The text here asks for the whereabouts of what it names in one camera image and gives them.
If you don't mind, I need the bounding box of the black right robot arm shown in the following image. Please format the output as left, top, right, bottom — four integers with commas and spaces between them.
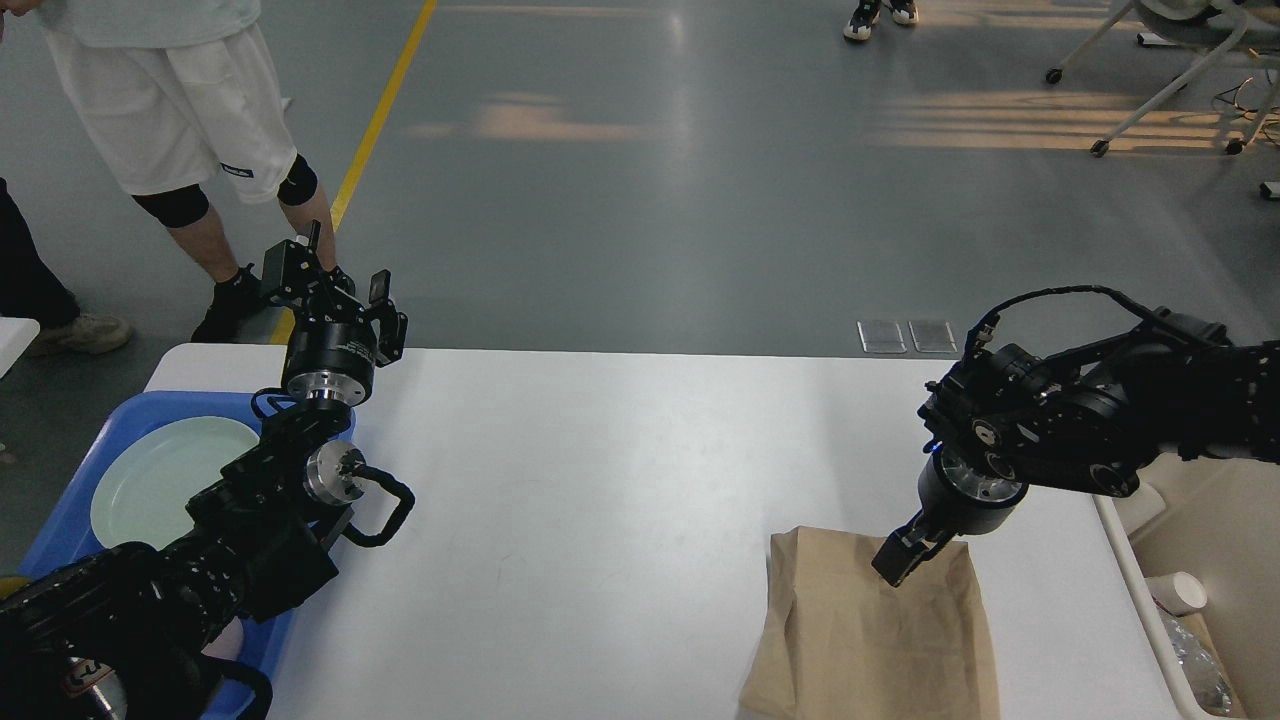
870, 286, 1279, 587

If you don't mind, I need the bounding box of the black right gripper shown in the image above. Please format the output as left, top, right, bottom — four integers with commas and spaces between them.
870, 445, 1029, 588

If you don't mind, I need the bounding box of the blue plastic tray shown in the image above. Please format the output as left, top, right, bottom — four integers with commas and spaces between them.
18, 391, 358, 719

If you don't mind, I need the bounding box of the person in white shirt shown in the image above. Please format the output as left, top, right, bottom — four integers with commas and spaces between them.
3, 1, 355, 343

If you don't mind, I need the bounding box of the pink mug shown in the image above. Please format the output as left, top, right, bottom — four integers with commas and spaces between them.
201, 618, 244, 661

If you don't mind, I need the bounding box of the brown cardboard in bin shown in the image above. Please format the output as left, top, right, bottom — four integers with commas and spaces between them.
1181, 612, 1247, 719

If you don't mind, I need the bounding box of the right floor metal plate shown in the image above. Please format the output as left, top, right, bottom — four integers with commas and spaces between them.
908, 320, 959, 355

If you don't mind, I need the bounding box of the clear plastic wrapper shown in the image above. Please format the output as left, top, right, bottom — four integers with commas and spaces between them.
1155, 601, 1236, 717

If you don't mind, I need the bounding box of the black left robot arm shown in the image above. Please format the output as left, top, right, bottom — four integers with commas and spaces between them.
3, 222, 415, 719

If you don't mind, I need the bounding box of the green plate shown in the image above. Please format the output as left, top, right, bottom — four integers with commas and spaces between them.
90, 416, 259, 550

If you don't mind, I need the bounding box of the beige plastic bin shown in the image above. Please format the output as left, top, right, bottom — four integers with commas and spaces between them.
1093, 454, 1279, 719

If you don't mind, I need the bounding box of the small paper cup in bin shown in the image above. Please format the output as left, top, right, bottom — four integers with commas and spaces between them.
1144, 571, 1210, 618

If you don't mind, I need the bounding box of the floor metal plate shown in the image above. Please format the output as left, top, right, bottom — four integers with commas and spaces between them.
908, 320, 959, 355
856, 320, 908, 355

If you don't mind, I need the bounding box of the white chair frame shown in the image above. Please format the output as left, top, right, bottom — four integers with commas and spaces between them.
1043, 0, 1280, 158

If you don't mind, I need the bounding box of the white paper cup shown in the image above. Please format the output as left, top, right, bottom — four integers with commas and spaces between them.
1112, 483, 1169, 537

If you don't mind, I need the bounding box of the dark teal mug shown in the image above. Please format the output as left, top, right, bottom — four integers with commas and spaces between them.
0, 575, 32, 600

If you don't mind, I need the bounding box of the left floor metal plate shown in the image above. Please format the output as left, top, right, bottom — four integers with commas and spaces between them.
856, 320, 908, 355

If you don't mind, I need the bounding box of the white side table corner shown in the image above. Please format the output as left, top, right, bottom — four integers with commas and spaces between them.
0, 316, 40, 379

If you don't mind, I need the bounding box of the person at left edge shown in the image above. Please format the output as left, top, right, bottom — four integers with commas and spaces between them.
1, 179, 134, 355

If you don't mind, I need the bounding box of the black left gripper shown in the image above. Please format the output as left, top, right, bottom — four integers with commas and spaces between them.
259, 220, 408, 407

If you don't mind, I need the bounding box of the brown paper bag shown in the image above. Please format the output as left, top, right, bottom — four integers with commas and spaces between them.
739, 527, 1001, 719

